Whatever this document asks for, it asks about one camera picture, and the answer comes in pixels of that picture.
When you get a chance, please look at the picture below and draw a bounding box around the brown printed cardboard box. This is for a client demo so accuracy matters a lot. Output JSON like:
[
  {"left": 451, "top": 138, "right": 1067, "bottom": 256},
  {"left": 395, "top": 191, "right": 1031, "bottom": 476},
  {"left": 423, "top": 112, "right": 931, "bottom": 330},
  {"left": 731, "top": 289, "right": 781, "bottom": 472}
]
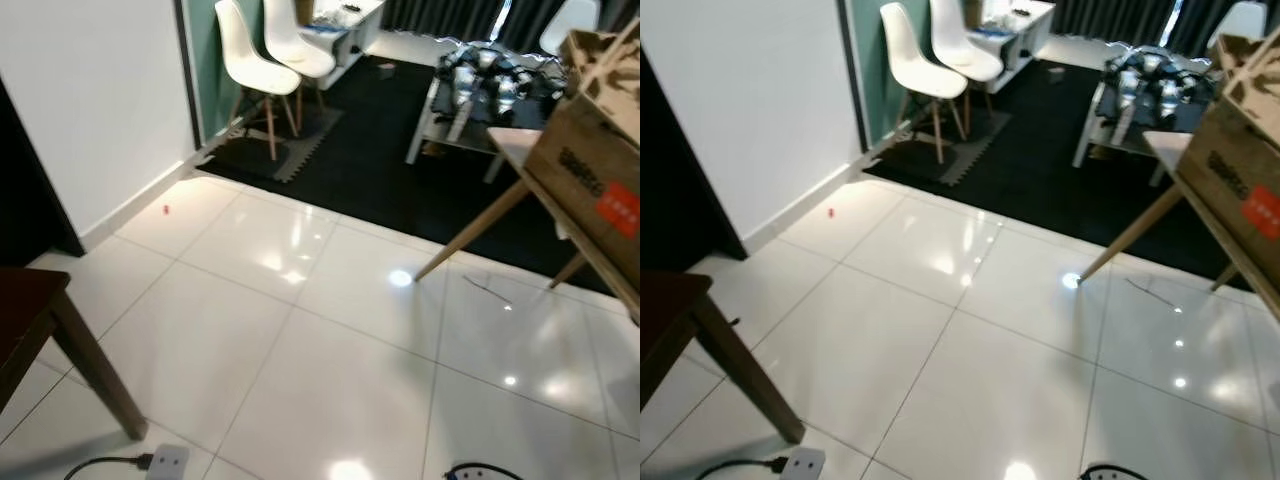
[
  {"left": 1175, "top": 30, "right": 1280, "bottom": 291},
  {"left": 522, "top": 25, "right": 641, "bottom": 293}
]

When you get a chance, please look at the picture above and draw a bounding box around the dark wooden table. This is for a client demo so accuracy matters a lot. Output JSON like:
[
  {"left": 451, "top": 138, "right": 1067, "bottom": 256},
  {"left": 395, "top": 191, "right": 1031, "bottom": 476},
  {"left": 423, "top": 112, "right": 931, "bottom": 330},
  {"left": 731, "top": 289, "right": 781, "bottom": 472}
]
[
  {"left": 0, "top": 267, "right": 150, "bottom": 442},
  {"left": 640, "top": 270, "right": 807, "bottom": 446}
]

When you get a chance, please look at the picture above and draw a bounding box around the light wooden table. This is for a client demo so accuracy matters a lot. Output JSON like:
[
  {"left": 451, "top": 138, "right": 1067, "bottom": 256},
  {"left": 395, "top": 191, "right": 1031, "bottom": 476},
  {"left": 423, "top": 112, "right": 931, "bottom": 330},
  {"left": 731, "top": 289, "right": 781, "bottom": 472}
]
[
  {"left": 1078, "top": 130, "right": 1280, "bottom": 323},
  {"left": 415, "top": 125, "right": 641, "bottom": 323}
]

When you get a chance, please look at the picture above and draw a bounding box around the white chair with wooden legs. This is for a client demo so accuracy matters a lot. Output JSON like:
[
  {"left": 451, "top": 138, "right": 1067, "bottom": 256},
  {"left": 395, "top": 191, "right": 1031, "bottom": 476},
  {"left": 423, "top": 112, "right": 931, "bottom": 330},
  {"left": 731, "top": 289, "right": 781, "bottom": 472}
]
[
  {"left": 880, "top": 2, "right": 969, "bottom": 166},
  {"left": 263, "top": 0, "right": 338, "bottom": 113},
  {"left": 215, "top": 0, "right": 302, "bottom": 161},
  {"left": 1207, "top": 0, "right": 1271, "bottom": 53},
  {"left": 540, "top": 0, "right": 601, "bottom": 57},
  {"left": 930, "top": 0, "right": 1004, "bottom": 113}
]

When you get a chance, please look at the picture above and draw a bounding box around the white low table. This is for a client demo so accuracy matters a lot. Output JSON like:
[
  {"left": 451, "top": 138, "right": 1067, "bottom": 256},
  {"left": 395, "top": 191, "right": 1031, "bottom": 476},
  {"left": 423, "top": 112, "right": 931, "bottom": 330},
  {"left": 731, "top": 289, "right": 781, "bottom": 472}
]
[
  {"left": 404, "top": 65, "right": 561, "bottom": 186},
  {"left": 1072, "top": 70, "right": 1216, "bottom": 188}
]

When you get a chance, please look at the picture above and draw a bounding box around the black foam floor mat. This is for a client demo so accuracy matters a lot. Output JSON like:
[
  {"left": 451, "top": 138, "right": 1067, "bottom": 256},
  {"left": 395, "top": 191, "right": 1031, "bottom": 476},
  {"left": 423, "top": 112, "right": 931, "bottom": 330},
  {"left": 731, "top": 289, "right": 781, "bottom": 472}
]
[
  {"left": 862, "top": 55, "right": 1280, "bottom": 291},
  {"left": 193, "top": 55, "right": 641, "bottom": 298}
]

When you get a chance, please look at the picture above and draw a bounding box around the dark curtain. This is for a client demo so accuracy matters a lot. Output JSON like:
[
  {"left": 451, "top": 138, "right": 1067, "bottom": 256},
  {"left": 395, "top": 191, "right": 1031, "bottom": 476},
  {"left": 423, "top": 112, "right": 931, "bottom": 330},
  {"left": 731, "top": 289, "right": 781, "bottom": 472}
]
[
  {"left": 1050, "top": 0, "right": 1231, "bottom": 46},
  {"left": 380, "top": 0, "right": 561, "bottom": 43}
]

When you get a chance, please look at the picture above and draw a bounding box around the grey foam mat piece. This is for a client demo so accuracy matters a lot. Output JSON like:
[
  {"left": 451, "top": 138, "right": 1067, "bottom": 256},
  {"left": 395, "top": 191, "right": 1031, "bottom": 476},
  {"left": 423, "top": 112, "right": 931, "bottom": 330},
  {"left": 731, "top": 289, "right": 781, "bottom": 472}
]
[
  {"left": 207, "top": 105, "right": 344, "bottom": 184},
  {"left": 873, "top": 108, "right": 1011, "bottom": 188}
]

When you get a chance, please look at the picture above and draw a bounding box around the white low cabinet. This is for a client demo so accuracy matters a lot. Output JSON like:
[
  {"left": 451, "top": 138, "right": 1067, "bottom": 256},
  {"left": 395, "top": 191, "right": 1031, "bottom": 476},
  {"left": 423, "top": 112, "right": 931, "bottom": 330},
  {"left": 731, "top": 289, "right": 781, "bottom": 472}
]
[
  {"left": 965, "top": 0, "right": 1057, "bottom": 96},
  {"left": 297, "top": 0, "right": 387, "bottom": 91}
]

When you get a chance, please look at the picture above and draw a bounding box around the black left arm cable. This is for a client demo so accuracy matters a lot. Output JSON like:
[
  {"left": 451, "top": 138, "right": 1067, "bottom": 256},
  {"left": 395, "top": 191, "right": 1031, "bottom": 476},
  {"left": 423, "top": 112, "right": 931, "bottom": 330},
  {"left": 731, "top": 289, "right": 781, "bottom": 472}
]
[
  {"left": 63, "top": 453, "right": 158, "bottom": 480},
  {"left": 695, "top": 456, "right": 793, "bottom": 480}
]

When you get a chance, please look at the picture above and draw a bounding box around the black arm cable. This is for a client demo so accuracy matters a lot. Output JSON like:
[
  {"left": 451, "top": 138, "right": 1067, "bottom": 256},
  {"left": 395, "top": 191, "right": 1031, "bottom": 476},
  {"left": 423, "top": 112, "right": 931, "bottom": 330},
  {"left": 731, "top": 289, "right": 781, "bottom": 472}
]
[
  {"left": 444, "top": 461, "right": 528, "bottom": 480},
  {"left": 63, "top": 453, "right": 158, "bottom": 480},
  {"left": 695, "top": 456, "right": 793, "bottom": 480},
  {"left": 1080, "top": 462, "right": 1153, "bottom": 480}
]

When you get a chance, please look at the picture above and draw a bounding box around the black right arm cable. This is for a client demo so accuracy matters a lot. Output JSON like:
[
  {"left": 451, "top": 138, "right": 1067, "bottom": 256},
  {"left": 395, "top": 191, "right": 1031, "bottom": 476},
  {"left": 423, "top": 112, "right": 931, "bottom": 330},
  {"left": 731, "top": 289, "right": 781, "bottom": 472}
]
[
  {"left": 444, "top": 461, "right": 528, "bottom": 480},
  {"left": 1080, "top": 462, "right": 1153, "bottom": 480}
]

